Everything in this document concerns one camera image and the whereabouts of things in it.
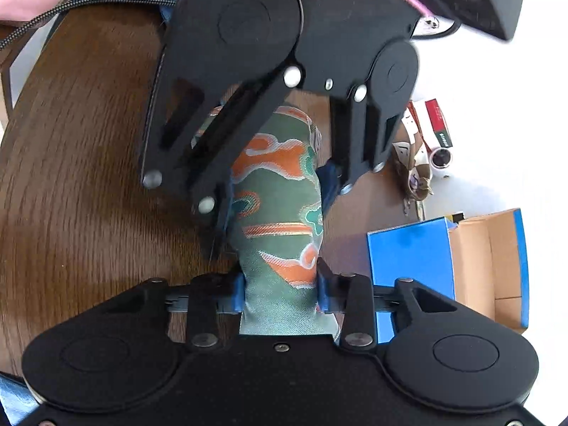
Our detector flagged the blue cardboard box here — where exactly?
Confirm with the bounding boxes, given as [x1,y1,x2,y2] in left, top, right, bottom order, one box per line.
[366,208,531,344]

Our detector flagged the small white camera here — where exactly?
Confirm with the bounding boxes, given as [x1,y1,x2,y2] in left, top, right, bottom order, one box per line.
[426,146,455,171]

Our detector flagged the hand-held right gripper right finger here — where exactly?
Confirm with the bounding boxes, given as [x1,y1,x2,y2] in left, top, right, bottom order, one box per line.
[316,257,462,348]

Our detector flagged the red and white box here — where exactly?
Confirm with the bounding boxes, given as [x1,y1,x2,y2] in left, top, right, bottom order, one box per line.
[406,100,433,152]

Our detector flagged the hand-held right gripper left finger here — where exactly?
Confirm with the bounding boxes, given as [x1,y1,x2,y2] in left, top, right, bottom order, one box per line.
[104,271,246,350]

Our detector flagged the green patterned shopping bag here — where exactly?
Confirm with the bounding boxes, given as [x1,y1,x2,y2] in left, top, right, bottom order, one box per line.
[0,0,342,426]

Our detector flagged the black braided cable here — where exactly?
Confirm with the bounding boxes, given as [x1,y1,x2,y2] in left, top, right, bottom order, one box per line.
[0,0,178,49]

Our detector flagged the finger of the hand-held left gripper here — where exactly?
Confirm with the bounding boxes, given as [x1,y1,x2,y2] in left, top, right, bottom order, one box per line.
[318,83,408,213]
[138,69,307,260]

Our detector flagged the brown checkered pouch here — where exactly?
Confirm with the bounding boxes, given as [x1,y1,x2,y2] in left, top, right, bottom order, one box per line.
[390,122,433,200]

